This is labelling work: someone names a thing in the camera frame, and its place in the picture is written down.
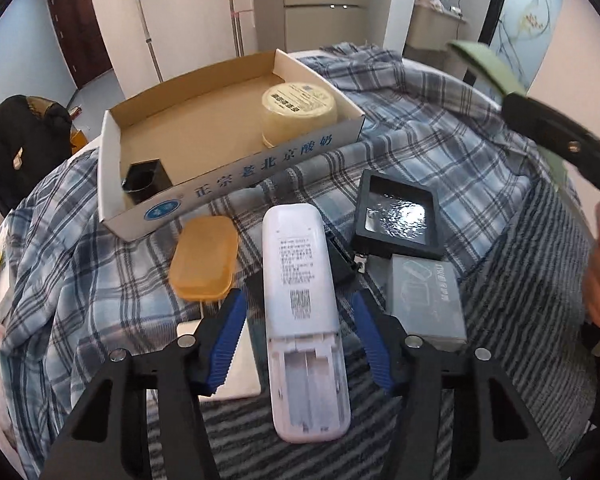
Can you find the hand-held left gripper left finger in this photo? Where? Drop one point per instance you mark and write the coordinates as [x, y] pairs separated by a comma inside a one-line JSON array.
[[227, 340]]

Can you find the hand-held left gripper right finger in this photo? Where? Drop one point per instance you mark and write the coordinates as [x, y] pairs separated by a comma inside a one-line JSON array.
[[372, 340]]

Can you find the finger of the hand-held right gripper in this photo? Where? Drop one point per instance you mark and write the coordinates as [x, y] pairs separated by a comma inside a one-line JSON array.
[[555, 135]]

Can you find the white box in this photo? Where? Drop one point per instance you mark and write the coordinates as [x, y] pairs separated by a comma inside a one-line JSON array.
[[242, 370]]

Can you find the green cloth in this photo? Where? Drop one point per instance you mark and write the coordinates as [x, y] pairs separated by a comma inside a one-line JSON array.
[[485, 67]]

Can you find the white remote control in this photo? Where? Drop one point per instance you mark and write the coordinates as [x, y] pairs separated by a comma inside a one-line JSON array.
[[295, 260]]

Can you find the black rectangular tray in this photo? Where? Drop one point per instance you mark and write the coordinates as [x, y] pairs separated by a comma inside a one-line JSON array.
[[397, 210]]

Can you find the cardboard box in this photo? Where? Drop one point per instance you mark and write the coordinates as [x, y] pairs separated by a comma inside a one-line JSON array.
[[190, 125]]

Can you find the grey packaged box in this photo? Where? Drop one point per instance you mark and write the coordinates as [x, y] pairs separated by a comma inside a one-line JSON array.
[[425, 300]]

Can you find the orange plastic lid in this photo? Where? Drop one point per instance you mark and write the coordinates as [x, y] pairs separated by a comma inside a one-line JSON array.
[[202, 257]]

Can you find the painted glass door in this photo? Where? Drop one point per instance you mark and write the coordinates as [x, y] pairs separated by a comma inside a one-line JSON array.
[[530, 20]]

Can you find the blue plaid cloth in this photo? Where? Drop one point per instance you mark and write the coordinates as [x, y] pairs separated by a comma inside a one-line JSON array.
[[430, 125]]

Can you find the grey striped cloth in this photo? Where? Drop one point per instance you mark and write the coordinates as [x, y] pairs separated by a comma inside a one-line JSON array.
[[520, 270]]

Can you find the beige cabinet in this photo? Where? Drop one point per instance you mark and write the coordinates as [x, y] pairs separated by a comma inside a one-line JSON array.
[[430, 30]]

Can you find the small black hexagonal cup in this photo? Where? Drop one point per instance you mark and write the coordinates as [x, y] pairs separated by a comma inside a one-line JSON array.
[[147, 180]]

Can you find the round yellow container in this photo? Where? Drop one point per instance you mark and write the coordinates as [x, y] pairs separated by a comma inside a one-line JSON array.
[[300, 110]]

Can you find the small yellow box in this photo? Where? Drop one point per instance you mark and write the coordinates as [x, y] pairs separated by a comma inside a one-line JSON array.
[[78, 140]]

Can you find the black jacket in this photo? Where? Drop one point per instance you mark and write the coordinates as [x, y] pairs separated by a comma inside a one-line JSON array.
[[15, 150]]

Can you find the red broom and dustpan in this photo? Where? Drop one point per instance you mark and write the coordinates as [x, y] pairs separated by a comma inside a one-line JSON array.
[[236, 30]]

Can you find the metal mop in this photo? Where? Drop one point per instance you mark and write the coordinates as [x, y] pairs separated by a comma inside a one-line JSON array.
[[147, 35]]

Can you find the dark brown door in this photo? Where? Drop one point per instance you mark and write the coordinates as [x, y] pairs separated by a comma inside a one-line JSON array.
[[75, 25]]

